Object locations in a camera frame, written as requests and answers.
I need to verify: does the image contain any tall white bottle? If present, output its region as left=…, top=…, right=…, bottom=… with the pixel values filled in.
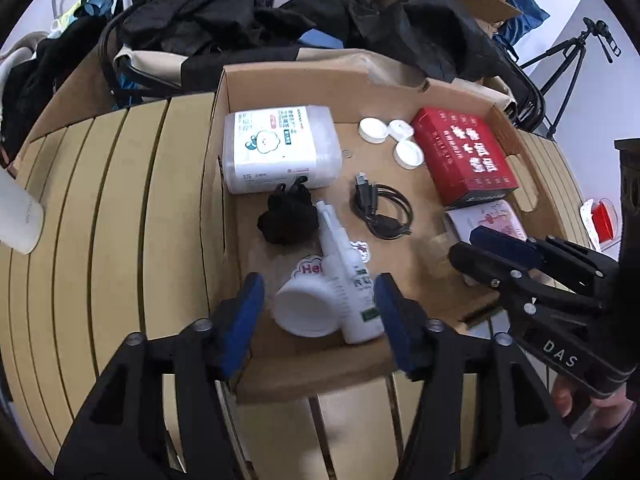
left=0, top=165, right=45, bottom=255

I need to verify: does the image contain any black clothes pile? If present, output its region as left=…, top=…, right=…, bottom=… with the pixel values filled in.
left=280, top=0, right=506, bottom=83

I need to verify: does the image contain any clear plastic wipes pack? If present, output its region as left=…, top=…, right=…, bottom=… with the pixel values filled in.
left=217, top=105, right=343, bottom=196

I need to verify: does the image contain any person's right hand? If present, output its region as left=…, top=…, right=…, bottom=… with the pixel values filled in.
left=550, top=375, right=636, bottom=422

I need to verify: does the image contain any blue bag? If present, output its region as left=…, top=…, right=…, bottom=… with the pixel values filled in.
left=480, top=0, right=551, bottom=41

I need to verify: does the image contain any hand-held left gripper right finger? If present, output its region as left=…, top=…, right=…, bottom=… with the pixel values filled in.
left=374, top=272, right=583, bottom=480

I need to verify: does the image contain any black glove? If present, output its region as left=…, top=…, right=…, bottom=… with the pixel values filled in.
left=256, top=177, right=319, bottom=246

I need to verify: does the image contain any white spray bottle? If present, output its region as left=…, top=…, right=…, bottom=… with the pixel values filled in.
left=315, top=200, right=386, bottom=346

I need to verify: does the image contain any black tripod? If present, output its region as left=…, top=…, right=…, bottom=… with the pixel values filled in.
left=520, top=32, right=593, bottom=141

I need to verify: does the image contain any red cup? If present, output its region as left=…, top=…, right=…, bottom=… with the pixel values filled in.
left=580, top=197, right=621, bottom=252

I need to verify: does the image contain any person's right forearm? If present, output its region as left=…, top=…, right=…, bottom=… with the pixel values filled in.
left=570, top=400, right=636, bottom=461

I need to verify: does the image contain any red box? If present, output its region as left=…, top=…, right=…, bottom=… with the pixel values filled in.
left=411, top=106, right=520, bottom=209

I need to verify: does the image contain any black duffel bag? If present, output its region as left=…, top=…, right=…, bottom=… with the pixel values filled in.
left=492, top=40, right=549, bottom=136

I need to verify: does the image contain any black cable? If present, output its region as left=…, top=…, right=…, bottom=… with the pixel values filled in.
left=350, top=172, right=415, bottom=241

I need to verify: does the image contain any pink packet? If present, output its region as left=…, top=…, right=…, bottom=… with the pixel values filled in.
left=444, top=200, right=528, bottom=246

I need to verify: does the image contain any white cup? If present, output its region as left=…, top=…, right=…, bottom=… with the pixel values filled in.
left=274, top=276, right=346, bottom=338

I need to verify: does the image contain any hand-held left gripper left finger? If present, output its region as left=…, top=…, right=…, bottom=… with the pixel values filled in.
left=54, top=272, right=266, bottom=480

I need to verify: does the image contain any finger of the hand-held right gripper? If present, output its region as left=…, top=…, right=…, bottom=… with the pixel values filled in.
left=470, top=226, right=621, bottom=302
left=448, top=242, right=606, bottom=316

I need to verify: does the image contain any blue fabric item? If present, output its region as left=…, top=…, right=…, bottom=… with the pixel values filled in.
left=117, top=67, right=148, bottom=108

